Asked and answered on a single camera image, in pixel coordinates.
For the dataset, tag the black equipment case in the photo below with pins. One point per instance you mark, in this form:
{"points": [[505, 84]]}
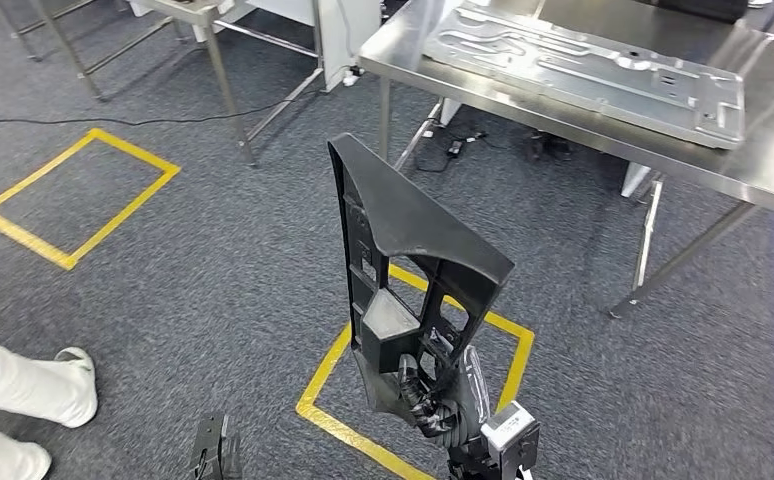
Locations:
{"points": [[698, 10]]}

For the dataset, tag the yellow floor tape square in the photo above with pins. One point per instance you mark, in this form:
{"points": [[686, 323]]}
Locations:
{"points": [[323, 374], [136, 152]]}

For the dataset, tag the person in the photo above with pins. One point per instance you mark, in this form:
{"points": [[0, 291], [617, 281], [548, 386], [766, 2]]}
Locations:
{"points": [[16, 384]]}

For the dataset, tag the small black floor object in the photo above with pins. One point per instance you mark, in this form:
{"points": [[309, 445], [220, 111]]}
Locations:
{"points": [[549, 146]]}

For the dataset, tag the silver stamped metal panel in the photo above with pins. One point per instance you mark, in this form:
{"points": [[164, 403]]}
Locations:
{"points": [[559, 60]]}

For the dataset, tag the stainless steel table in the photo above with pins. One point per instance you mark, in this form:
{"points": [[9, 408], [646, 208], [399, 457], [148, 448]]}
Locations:
{"points": [[228, 93]]}

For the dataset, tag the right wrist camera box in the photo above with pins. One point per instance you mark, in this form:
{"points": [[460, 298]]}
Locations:
{"points": [[506, 427]]}

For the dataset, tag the black plastic frame part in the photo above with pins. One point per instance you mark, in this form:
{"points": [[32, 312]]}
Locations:
{"points": [[413, 225]]}

